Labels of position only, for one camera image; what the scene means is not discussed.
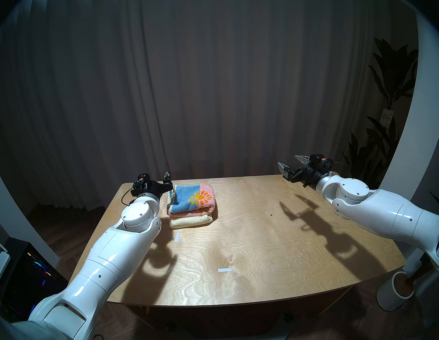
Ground pink blue sun-print towel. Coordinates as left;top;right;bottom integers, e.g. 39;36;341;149
165;183;217;219

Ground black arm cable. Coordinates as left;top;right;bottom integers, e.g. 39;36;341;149
120;187;136;207
327;159;352;173

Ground cream terry towel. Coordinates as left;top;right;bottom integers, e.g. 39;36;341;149
169;213;214;230

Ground tall dark leafy plant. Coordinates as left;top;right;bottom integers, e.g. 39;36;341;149
335;36;427;206

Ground white router box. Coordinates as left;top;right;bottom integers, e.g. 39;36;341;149
0;231;12;281

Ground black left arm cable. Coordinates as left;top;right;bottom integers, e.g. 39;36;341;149
120;187;136;207

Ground grey pleated curtain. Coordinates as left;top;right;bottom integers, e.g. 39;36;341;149
0;0;423;216

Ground white plant tag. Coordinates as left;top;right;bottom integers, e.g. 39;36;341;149
379;108;395;128

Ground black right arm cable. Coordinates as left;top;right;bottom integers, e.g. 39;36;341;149
327;159;352;173

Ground white round plant pot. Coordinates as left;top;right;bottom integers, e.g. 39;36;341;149
375;269;416;312

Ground black computer case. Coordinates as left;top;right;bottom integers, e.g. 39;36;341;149
0;234;72;322

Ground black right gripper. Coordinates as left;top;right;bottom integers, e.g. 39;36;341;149
277;153;334;190

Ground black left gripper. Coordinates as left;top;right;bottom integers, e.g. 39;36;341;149
130;171;174;202

